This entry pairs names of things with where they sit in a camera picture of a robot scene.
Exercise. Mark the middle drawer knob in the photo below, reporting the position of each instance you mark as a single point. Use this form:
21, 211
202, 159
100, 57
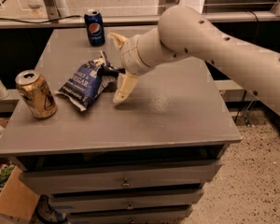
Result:
130, 206

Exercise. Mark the drawer knob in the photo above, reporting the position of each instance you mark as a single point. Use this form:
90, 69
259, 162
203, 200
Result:
130, 206
125, 183

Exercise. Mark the grey drawer cabinet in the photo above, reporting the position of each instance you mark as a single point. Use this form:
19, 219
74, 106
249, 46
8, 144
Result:
167, 139

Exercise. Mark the blue Pepsi can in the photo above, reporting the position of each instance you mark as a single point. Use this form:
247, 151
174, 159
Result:
95, 28

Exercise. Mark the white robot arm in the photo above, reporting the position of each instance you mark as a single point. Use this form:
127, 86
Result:
182, 32

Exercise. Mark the blue chip bag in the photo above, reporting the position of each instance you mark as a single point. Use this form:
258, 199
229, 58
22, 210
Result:
89, 81

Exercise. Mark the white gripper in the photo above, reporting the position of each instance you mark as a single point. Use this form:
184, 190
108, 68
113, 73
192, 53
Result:
130, 57

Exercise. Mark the orange gold soda can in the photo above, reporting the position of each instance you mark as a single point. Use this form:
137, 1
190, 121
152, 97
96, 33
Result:
34, 91

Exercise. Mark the top drawer knob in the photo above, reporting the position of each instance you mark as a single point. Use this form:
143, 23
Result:
125, 183

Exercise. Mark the cardboard box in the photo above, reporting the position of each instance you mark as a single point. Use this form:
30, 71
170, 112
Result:
17, 201

